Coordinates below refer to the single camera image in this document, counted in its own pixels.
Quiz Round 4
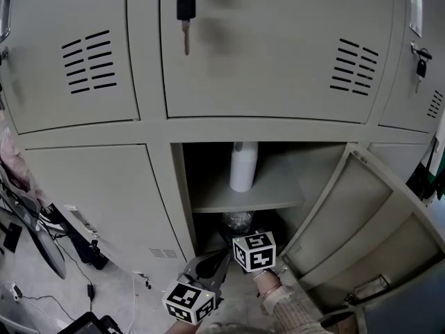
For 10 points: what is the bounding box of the white plastic bottle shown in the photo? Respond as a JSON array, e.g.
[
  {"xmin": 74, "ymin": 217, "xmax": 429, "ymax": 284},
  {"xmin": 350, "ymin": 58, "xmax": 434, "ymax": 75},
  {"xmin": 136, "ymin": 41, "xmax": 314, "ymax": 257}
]
[{"xmin": 229, "ymin": 141, "xmax": 259, "ymax": 193}]

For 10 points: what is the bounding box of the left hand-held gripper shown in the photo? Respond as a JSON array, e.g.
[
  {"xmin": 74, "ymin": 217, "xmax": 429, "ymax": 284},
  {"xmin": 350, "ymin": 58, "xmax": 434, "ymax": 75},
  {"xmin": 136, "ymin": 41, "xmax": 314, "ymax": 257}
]
[{"xmin": 161, "ymin": 250, "xmax": 233, "ymax": 326}]

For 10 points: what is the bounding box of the black tablet device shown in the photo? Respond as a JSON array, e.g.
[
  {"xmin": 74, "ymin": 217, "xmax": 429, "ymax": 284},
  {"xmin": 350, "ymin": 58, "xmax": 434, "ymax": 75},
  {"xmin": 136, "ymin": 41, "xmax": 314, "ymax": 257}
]
[{"xmin": 56, "ymin": 310, "xmax": 123, "ymax": 334}]

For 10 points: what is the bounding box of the grey metal locker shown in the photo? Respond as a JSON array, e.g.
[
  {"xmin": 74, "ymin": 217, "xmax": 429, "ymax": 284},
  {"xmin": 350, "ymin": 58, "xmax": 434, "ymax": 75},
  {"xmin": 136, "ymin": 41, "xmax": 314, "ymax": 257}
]
[{"xmin": 0, "ymin": 0, "xmax": 445, "ymax": 334}]

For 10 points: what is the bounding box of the black power adapter with cable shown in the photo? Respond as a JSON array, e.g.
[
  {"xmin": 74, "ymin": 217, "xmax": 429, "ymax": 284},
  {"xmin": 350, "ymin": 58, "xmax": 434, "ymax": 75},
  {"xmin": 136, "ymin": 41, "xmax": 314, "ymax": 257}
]
[{"xmin": 48, "ymin": 233, "xmax": 95, "ymax": 315}]

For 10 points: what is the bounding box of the small black-headed key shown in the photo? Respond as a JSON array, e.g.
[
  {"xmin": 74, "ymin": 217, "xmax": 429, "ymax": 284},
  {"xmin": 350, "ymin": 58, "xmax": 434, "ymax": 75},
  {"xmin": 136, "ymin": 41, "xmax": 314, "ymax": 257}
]
[{"xmin": 414, "ymin": 58, "xmax": 428, "ymax": 94}]

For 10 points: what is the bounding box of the white cable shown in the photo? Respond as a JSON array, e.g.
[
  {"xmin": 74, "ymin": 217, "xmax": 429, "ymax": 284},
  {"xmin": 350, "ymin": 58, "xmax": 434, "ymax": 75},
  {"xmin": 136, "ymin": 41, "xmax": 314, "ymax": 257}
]
[{"xmin": 122, "ymin": 272, "xmax": 137, "ymax": 333}]

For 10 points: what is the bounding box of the black stand base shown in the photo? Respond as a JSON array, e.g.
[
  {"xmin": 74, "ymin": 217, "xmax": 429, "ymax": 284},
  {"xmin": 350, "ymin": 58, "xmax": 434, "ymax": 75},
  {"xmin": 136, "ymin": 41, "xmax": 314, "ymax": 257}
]
[{"xmin": 40, "ymin": 202, "xmax": 109, "ymax": 271}]

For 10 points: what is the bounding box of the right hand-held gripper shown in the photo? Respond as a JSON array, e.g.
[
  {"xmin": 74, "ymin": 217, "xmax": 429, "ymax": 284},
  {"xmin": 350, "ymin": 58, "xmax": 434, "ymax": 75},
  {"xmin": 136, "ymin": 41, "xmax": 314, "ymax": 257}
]
[{"xmin": 232, "ymin": 230, "xmax": 277, "ymax": 274}]

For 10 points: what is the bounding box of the pink cloth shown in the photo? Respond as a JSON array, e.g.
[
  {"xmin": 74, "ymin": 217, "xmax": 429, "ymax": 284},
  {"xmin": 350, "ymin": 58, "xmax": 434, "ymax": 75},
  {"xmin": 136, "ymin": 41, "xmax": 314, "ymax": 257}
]
[{"xmin": 0, "ymin": 122, "xmax": 50, "ymax": 209}]

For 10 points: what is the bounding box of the green and white bag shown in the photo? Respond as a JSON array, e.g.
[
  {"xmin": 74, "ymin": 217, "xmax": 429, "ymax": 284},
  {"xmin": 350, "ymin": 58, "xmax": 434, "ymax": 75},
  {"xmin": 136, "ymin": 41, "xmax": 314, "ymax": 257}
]
[{"xmin": 405, "ymin": 115, "xmax": 445, "ymax": 205}]

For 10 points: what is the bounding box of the clear plastic item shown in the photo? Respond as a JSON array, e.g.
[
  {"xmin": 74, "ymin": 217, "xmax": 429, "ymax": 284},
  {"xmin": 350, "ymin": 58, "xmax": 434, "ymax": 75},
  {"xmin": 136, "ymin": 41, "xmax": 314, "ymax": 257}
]
[{"xmin": 221, "ymin": 211, "xmax": 255, "ymax": 235}]

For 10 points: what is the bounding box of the grey chair leg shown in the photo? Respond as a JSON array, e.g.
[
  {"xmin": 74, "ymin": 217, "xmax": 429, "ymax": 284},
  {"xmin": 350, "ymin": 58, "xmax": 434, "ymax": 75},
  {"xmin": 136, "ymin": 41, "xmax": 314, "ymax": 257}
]
[{"xmin": 29, "ymin": 217, "xmax": 67, "ymax": 280}]

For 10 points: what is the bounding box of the person's right forearm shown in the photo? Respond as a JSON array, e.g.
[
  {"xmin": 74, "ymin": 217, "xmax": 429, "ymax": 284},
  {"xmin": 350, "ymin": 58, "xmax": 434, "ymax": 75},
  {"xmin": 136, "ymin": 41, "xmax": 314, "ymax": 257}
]
[{"xmin": 252, "ymin": 269, "xmax": 337, "ymax": 334}]

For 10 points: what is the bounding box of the large black-headed key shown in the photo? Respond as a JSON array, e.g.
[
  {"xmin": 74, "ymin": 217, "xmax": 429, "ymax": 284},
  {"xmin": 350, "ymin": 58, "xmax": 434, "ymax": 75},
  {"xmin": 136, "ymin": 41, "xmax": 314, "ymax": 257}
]
[{"xmin": 176, "ymin": 0, "xmax": 197, "ymax": 56}]

